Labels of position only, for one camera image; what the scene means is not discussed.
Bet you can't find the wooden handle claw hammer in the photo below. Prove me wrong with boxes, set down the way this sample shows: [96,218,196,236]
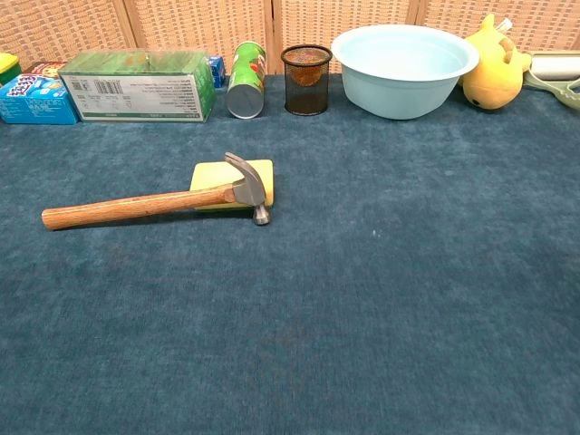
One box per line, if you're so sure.
[41,151,273,232]

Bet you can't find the yellow rectangular sponge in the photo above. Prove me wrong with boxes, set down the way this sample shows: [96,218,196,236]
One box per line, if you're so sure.
[188,158,276,212]

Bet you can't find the dark blue table cloth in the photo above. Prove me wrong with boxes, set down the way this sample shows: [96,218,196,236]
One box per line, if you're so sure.
[0,74,580,435]

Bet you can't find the black mesh pen holder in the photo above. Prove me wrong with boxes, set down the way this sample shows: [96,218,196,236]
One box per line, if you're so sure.
[280,43,334,115]

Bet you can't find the green chips can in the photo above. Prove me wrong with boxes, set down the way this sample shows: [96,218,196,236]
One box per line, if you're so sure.
[226,41,267,120]

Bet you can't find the orange jelly cup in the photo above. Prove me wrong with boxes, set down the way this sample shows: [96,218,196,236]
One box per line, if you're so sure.
[289,48,324,86]

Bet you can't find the pink blue Oreo box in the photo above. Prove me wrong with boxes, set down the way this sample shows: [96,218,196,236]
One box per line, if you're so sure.
[208,54,227,88]

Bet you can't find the light blue plastic basin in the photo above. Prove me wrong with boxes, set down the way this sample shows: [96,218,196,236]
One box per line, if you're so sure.
[330,24,480,121]

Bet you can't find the clear box green packets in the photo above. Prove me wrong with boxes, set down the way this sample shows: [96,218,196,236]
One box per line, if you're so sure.
[57,48,218,123]

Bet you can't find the woven wooden folding screen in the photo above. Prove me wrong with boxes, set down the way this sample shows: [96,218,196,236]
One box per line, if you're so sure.
[0,0,580,76]

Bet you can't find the yellow plush toy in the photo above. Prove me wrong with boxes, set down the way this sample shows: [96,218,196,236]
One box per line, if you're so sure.
[460,13,532,111]

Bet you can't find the blue snack box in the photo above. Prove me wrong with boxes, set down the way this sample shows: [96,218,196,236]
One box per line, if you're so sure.
[0,74,79,126]

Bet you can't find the brown pizza print box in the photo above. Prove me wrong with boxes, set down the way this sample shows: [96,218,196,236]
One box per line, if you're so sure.
[22,61,69,79]

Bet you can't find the green lint roller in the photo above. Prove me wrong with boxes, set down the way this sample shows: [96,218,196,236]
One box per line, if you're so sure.
[523,51,580,110]

